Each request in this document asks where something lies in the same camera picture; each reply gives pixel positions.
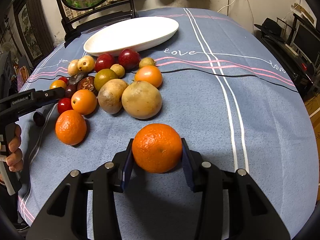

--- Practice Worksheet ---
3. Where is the dark red plum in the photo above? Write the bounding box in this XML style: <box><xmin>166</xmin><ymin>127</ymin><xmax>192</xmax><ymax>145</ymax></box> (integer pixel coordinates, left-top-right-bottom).
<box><xmin>118</xmin><ymin>48</ymin><xmax>140</xmax><ymax>70</ymax></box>
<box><xmin>94</xmin><ymin>53</ymin><xmax>116</xmax><ymax>72</ymax></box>

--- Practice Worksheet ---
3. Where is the black hat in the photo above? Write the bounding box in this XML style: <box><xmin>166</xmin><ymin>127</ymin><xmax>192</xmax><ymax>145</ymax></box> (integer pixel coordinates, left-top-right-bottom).
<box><xmin>254</xmin><ymin>18</ymin><xmax>282</xmax><ymax>38</ymax></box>

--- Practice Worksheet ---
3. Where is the large orange mandarin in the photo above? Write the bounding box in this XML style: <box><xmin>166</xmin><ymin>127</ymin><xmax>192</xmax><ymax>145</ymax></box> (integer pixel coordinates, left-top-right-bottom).
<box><xmin>132</xmin><ymin>124</ymin><xmax>182</xmax><ymax>173</ymax></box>

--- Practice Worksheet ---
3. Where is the black cable on table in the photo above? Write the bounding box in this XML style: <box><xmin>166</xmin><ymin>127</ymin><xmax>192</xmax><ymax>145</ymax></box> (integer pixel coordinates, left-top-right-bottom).
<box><xmin>24</xmin><ymin>68</ymin><xmax>298</xmax><ymax>94</ymax></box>

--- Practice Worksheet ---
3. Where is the dark purple small plum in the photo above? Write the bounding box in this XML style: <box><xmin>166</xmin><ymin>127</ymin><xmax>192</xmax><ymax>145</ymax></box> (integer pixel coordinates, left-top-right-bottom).
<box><xmin>65</xmin><ymin>84</ymin><xmax>78</xmax><ymax>99</ymax></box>

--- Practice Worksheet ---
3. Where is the red cherry tomato front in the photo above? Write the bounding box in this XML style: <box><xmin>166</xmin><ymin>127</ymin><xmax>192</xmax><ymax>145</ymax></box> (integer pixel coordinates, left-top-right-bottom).
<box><xmin>57</xmin><ymin>98</ymin><xmax>73</xmax><ymax>114</ymax></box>

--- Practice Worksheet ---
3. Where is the smooth orange fruit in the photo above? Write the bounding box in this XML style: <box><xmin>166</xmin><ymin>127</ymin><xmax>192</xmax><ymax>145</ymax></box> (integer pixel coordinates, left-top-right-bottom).
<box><xmin>135</xmin><ymin>65</ymin><xmax>163</xmax><ymax>88</ymax></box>
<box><xmin>71</xmin><ymin>89</ymin><xmax>97</xmax><ymax>115</ymax></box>

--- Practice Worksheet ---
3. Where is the computer monitor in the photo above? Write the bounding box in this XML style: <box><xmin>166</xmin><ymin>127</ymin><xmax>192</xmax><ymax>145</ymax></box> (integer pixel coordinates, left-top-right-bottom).
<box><xmin>292</xmin><ymin>23</ymin><xmax>319</xmax><ymax>63</ymax></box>

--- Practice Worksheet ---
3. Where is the dark wrinkled passion fruit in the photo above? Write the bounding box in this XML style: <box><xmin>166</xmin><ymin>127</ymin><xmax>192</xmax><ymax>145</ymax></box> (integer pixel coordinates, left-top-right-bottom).
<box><xmin>77</xmin><ymin>76</ymin><xmax>97</xmax><ymax>95</ymax></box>

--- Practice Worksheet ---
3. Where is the small orange tomato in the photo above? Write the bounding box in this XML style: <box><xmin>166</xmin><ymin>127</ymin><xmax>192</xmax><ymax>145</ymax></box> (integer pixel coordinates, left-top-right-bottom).
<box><xmin>50</xmin><ymin>80</ymin><xmax>67</xmax><ymax>89</ymax></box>

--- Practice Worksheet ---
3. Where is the red cherry tomato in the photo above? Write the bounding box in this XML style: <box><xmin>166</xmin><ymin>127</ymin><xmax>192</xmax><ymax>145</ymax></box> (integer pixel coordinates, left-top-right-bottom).
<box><xmin>59</xmin><ymin>76</ymin><xmax>68</xmax><ymax>84</ymax></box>
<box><xmin>57</xmin><ymin>98</ymin><xmax>73</xmax><ymax>114</ymax></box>

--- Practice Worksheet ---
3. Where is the black screen stand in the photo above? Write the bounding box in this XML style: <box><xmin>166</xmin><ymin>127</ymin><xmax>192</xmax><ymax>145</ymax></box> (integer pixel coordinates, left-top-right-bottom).
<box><xmin>56</xmin><ymin>0</ymin><xmax>137</xmax><ymax>47</ymax></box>

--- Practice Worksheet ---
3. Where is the smooth orange fruit front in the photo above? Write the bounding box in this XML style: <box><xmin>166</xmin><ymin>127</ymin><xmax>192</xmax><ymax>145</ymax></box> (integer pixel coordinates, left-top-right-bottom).
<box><xmin>71</xmin><ymin>89</ymin><xmax>97</xmax><ymax>115</ymax></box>

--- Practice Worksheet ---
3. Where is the beige round fruit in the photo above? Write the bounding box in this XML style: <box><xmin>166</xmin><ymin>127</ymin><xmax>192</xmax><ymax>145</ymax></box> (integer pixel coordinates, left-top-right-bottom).
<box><xmin>78</xmin><ymin>55</ymin><xmax>95</xmax><ymax>73</ymax></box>

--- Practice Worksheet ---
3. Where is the dark framed picture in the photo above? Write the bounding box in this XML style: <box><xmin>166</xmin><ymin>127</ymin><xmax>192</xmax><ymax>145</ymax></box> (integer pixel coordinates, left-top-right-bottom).
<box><xmin>13</xmin><ymin>0</ymin><xmax>44</xmax><ymax>67</ymax></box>

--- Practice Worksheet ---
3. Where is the red cherry tomato back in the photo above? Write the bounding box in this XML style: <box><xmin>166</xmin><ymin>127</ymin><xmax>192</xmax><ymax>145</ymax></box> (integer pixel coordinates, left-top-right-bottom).
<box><xmin>59</xmin><ymin>76</ymin><xmax>68</xmax><ymax>84</ymax></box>

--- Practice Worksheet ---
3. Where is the green yellow round fruit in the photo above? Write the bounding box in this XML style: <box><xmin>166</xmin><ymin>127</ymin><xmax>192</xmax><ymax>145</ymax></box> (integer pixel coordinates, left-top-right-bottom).
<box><xmin>94</xmin><ymin>69</ymin><xmax>118</xmax><ymax>91</ymax></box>

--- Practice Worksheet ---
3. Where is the white oval plate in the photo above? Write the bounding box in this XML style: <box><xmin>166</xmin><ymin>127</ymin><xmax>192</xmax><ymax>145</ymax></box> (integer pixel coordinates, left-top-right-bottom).
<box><xmin>83</xmin><ymin>16</ymin><xmax>179</xmax><ymax>56</ymax></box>

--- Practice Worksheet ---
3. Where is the small yellow longan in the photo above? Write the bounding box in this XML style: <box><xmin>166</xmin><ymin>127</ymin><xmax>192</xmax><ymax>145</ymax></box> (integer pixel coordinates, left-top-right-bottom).
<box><xmin>139</xmin><ymin>57</ymin><xmax>156</xmax><ymax>68</ymax></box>
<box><xmin>110</xmin><ymin>64</ymin><xmax>125</xmax><ymax>79</ymax></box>

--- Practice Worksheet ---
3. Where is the smooth orange fruit back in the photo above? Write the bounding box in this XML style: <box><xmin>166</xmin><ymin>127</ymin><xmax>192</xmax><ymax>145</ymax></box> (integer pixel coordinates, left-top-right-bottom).
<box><xmin>135</xmin><ymin>65</ymin><xmax>163</xmax><ymax>88</ymax></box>

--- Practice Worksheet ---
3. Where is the dark purple fruit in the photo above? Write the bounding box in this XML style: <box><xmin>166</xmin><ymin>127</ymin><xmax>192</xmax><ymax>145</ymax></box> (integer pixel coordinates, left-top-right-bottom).
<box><xmin>67</xmin><ymin>72</ymin><xmax>88</xmax><ymax>85</ymax></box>

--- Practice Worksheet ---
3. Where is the tan purple-striped pepino melon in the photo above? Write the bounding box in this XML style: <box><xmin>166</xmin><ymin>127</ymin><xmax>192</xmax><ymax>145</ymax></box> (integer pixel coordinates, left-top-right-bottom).
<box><xmin>98</xmin><ymin>79</ymin><xmax>128</xmax><ymax>114</ymax></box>

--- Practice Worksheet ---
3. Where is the large tan melon fruit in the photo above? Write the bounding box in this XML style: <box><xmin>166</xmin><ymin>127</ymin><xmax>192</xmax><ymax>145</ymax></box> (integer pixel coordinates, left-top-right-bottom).
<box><xmin>121</xmin><ymin>81</ymin><xmax>163</xmax><ymax>120</ymax></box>

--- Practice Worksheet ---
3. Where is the pale beige fruit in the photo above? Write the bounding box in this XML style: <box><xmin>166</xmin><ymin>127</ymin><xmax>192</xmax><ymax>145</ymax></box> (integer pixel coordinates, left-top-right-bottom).
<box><xmin>67</xmin><ymin>59</ymin><xmax>79</xmax><ymax>76</ymax></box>

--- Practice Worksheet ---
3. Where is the person's left hand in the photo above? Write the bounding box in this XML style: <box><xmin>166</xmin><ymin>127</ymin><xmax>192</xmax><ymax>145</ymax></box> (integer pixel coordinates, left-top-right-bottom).
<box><xmin>6</xmin><ymin>125</ymin><xmax>23</xmax><ymax>172</ymax></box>

